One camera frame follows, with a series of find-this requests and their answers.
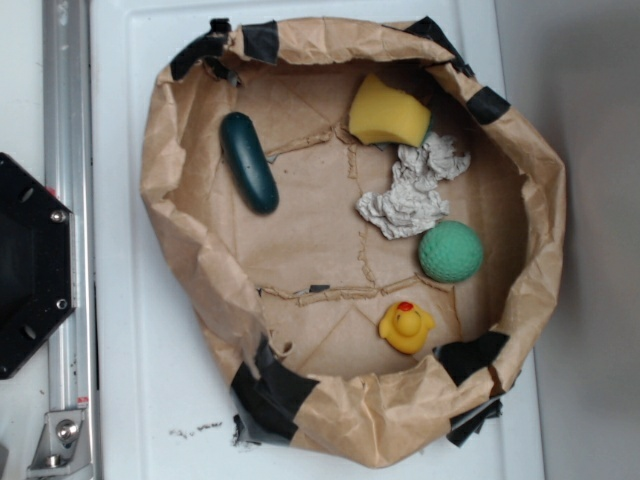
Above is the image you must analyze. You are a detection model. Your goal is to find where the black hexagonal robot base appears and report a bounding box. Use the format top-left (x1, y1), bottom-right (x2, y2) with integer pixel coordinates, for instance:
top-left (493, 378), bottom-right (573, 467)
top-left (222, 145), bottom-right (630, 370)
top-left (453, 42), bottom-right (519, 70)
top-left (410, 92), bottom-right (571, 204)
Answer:
top-left (1, 153), bottom-right (75, 380)

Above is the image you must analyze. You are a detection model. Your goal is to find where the brown paper bag bin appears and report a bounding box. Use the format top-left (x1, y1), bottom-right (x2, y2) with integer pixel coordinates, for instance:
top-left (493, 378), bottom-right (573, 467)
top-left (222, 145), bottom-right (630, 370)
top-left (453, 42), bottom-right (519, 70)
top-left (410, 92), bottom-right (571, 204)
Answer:
top-left (140, 18), bottom-right (566, 468)

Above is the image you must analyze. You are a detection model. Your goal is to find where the green textured ball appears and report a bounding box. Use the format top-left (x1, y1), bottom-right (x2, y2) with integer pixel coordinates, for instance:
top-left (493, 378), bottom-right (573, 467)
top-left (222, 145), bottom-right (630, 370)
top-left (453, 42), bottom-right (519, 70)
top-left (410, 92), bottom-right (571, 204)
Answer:
top-left (418, 221), bottom-right (484, 283)

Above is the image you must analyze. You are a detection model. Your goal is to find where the yellow rubber duck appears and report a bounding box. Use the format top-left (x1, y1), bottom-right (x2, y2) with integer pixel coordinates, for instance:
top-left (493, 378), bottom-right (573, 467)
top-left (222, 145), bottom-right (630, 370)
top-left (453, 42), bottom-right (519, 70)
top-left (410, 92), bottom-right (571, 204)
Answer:
top-left (378, 301), bottom-right (435, 355)

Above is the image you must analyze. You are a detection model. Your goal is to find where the aluminium extrusion rail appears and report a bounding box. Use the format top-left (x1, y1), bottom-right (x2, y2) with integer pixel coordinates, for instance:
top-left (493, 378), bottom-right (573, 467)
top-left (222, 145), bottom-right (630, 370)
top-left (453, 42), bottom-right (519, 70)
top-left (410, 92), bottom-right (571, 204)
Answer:
top-left (42, 1), bottom-right (102, 479)

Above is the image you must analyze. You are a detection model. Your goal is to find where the metal corner bracket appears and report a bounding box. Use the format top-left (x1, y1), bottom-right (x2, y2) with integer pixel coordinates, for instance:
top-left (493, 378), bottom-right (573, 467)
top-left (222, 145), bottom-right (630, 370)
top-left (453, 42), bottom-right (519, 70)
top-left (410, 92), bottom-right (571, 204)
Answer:
top-left (26, 409), bottom-right (94, 480)

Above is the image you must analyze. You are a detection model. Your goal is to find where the dark green plastic pickle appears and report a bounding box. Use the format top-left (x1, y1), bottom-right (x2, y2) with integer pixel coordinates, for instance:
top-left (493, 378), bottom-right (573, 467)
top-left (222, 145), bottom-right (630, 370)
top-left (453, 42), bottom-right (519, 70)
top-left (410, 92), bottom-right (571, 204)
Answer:
top-left (220, 112), bottom-right (279, 215)

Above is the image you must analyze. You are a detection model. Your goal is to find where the yellow sponge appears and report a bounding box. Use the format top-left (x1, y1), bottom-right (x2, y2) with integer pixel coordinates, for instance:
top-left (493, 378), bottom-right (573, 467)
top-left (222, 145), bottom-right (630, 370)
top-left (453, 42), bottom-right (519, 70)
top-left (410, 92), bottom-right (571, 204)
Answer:
top-left (348, 74), bottom-right (432, 147)

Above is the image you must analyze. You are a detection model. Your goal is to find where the crumpled white paper towel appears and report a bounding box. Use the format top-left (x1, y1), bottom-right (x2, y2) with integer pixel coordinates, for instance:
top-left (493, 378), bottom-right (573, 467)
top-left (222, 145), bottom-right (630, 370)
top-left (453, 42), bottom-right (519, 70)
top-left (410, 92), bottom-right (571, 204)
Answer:
top-left (356, 132), bottom-right (471, 240)

